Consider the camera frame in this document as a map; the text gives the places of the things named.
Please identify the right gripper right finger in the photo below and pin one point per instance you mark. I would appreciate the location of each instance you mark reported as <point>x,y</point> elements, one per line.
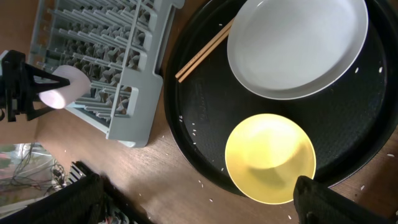
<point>317,204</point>

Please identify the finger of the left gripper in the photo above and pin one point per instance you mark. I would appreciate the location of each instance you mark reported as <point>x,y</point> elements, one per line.
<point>18,76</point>
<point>11,107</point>

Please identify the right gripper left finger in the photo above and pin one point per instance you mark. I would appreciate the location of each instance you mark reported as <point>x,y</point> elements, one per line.
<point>80,202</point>

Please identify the pink cup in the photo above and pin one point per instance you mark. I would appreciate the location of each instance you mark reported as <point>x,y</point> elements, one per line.
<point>62,97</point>

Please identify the grey dishwasher rack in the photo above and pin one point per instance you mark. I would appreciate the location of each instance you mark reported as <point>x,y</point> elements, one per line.
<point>119,45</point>

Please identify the yellow bowl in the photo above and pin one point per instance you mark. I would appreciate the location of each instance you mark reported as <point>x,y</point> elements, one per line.
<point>265,154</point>

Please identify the round black tray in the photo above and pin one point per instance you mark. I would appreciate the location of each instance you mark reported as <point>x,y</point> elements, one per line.
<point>348,122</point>

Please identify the grey round plate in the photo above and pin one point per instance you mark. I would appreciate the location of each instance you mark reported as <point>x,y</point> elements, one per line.
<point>291,49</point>

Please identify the wooden chopstick lower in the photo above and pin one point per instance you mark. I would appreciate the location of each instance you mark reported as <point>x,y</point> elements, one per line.
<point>204,56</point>

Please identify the wooden chopstick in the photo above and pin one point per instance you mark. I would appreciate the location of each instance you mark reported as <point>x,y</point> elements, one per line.
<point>204,56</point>
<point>202,51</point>

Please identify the wooden chopstick upper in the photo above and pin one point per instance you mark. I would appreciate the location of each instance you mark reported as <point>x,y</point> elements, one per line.
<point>202,51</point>

